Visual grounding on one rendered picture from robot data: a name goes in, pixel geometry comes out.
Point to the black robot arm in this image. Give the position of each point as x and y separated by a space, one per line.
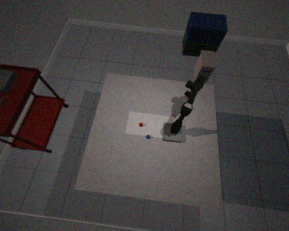
185 111

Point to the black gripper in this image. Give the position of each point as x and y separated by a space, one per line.
187 93

